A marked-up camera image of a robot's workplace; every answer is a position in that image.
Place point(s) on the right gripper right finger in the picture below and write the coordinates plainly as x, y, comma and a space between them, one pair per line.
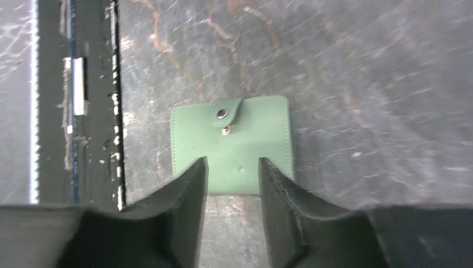
304, 230

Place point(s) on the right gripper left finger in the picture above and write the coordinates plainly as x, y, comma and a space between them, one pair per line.
161, 230

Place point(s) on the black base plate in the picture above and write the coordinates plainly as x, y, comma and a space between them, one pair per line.
77, 151

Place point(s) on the white slotted cable duct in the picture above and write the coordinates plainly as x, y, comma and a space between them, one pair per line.
34, 111

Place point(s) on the green card holder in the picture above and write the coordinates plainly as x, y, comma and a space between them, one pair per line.
233, 134

